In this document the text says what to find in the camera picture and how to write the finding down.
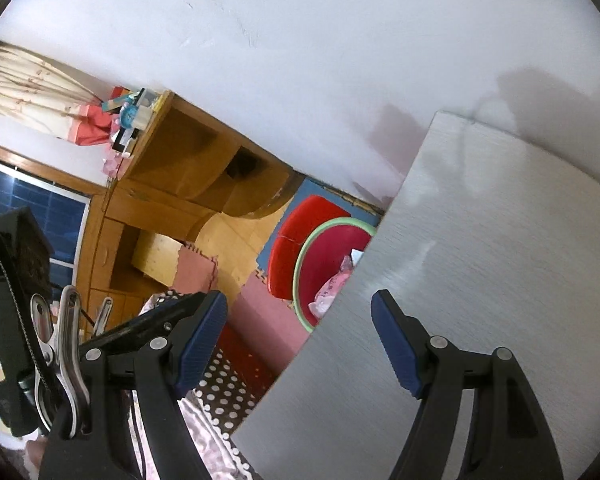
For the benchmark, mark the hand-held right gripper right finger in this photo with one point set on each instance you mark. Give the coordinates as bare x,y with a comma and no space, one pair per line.
397,347

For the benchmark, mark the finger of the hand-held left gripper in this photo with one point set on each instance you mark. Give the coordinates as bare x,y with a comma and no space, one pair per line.
145,322

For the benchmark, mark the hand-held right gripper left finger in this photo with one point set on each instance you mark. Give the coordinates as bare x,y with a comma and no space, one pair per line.
200,347

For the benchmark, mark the pink plastic bag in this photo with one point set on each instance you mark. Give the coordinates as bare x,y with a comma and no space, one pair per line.
332,287

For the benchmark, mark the red bin green rim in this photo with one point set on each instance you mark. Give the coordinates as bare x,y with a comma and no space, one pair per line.
325,245

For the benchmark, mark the metal spring clip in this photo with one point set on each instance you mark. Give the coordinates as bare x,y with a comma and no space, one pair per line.
67,345
103,315

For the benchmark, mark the window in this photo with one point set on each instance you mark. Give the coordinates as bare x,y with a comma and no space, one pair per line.
30,210

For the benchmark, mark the pink foam mat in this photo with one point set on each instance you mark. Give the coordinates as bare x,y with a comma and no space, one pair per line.
195,270

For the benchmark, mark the pink packet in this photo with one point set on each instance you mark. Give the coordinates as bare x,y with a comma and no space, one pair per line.
111,166

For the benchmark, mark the red plastic stool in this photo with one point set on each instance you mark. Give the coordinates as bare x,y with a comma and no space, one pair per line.
295,230

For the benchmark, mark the wooden cabinet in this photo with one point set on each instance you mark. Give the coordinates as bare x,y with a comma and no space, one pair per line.
180,160

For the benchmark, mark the beige curtain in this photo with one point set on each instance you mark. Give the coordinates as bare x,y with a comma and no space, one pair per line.
30,90

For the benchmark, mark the blue alarm clock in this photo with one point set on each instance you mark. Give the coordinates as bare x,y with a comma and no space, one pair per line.
128,115

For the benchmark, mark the white storage box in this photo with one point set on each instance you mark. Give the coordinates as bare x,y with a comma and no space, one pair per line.
143,117

